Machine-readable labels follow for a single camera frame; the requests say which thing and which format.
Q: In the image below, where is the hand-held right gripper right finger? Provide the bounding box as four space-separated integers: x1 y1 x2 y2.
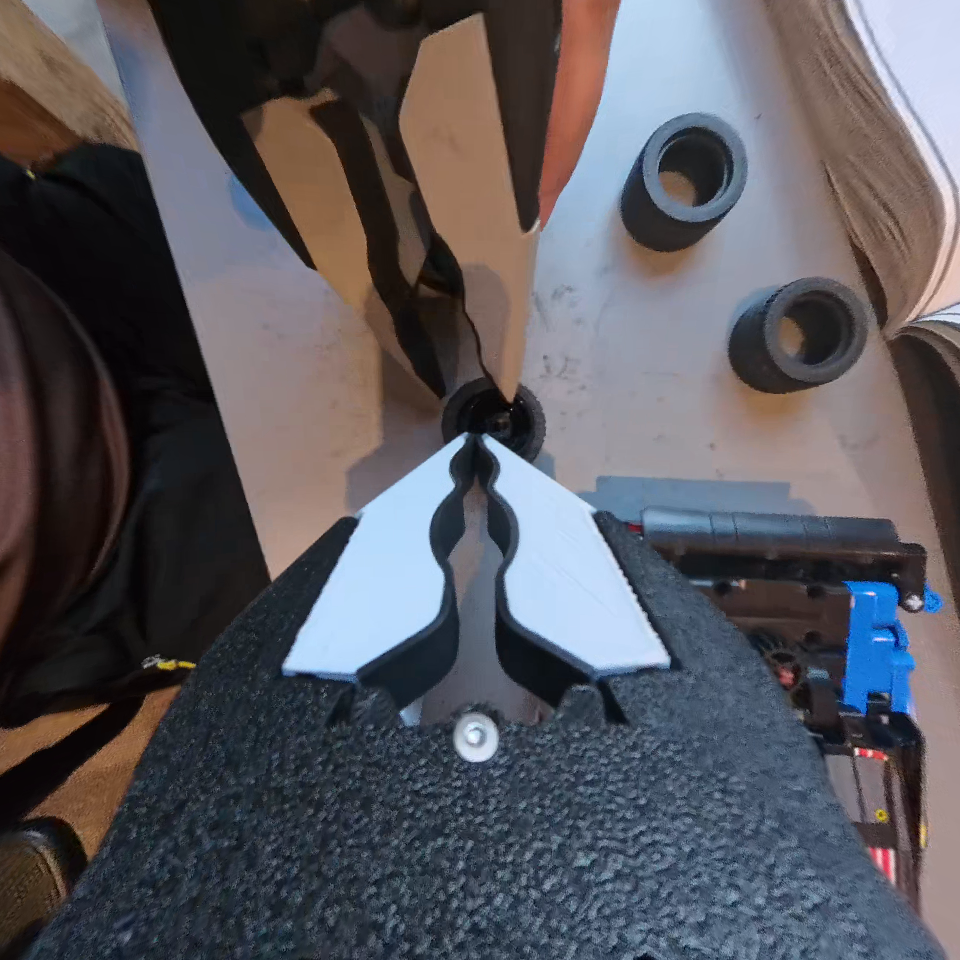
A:
477 433 672 708

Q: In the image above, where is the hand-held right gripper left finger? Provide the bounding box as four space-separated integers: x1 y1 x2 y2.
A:
283 433 481 726

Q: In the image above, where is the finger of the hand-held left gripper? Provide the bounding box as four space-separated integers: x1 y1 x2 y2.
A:
399 13 543 408
241 90 453 401

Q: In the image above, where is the black toy wheel rim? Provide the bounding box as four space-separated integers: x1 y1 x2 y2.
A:
461 393 530 445

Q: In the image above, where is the black toy tire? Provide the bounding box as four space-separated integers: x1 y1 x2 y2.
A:
729 277 871 395
441 377 547 462
621 112 750 254

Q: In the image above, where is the white brick race car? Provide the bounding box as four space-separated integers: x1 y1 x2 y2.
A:
641 506 942 901

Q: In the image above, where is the instruction booklet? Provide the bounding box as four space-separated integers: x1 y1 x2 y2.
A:
765 0 960 339

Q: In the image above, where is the person's left hand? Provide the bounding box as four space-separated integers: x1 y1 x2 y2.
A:
537 0 624 228

